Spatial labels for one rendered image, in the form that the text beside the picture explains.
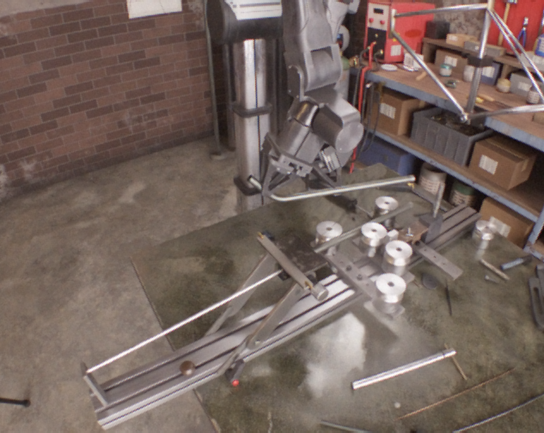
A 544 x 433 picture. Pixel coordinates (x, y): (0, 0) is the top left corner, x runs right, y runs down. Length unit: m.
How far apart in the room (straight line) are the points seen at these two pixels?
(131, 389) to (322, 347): 0.31
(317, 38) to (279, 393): 0.54
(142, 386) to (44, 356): 1.40
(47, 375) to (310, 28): 1.73
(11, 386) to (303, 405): 1.57
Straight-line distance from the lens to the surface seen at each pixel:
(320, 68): 0.58
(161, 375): 0.61
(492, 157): 2.14
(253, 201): 1.33
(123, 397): 0.60
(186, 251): 0.83
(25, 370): 1.98
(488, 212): 2.26
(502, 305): 0.82
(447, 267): 0.77
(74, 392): 1.79
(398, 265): 0.70
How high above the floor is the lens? 1.42
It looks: 36 degrees down
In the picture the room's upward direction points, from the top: 1 degrees counter-clockwise
